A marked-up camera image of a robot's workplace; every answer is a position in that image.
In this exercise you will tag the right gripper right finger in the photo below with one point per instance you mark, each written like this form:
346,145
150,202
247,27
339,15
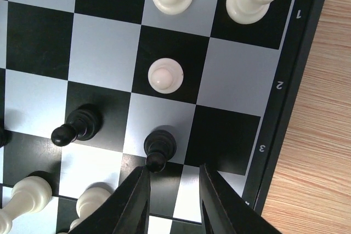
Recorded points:
223,210

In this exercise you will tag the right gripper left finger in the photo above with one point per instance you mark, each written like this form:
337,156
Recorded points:
125,211

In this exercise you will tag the white king tall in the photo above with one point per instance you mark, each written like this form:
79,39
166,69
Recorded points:
72,212

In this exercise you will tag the black pawn c3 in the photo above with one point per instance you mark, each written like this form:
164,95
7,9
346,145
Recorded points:
159,146

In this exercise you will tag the white bishop tall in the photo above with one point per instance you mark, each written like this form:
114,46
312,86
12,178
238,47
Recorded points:
29,195

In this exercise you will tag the black pawn e3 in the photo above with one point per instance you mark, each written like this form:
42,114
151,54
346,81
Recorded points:
81,124

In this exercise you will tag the white pawn b2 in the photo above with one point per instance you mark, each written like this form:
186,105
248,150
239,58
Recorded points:
165,75

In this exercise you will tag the black and silver chessboard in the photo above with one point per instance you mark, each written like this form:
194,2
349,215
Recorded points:
231,111

